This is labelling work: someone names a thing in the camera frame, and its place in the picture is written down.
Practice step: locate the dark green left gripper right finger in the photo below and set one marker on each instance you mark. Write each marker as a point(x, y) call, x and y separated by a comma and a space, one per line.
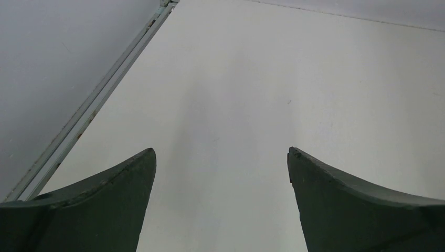
point(342, 212)

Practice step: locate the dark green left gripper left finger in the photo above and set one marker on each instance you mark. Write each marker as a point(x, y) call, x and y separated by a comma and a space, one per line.
point(104, 212)

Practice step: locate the aluminium left frame rail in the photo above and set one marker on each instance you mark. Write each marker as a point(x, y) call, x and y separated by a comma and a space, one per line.
point(60, 61)

